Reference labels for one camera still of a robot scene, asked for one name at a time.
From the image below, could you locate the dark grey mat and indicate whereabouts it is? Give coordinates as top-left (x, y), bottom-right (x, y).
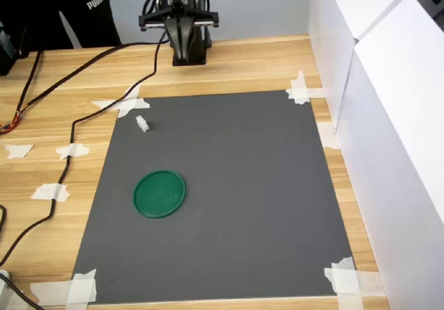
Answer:
top-left (71, 89), bottom-right (357, 304)

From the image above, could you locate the black camera cable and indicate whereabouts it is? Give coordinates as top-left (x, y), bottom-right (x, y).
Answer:
top-left (0, 32), bottom-right (171, 268)

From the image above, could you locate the white tape piece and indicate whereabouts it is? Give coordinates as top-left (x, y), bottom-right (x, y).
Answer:
top-left (324, 256), bottom-right (386, 310)
top-left (30, 268), bottom-right (98, 306)
top-left (90, 80), bottom-right (151, 119)
top-left (30, 182), bottom-right (70, 203)
top-left (285, 69), bottom-right (327, 105)
top-left (3, 144), bottom-right (35, 160)
top-left (55, 143), bottom-right (90, 161)
top-left (316, 121), bottom-right (339, 150)

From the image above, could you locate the small white plastic terminal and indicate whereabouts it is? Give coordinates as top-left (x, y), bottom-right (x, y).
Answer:
top-left (135, 114), bottom-right (152, 132)

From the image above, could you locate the white cardboard partition box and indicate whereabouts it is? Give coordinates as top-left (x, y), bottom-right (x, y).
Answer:
top-left (334, 0), bottom-right (444, 310)
top-left (307, 0), bottom-right (412, 141)

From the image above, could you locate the black braided wire harness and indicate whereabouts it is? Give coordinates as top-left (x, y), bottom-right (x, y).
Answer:
top-left (0, 42), bottom-right (164, 134)
top-left (0, 49), bottom-right (44, 134)

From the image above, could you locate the round green lid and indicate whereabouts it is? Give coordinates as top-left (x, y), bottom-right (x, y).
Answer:
top-left (133, 169), bottom-right (187, 220)

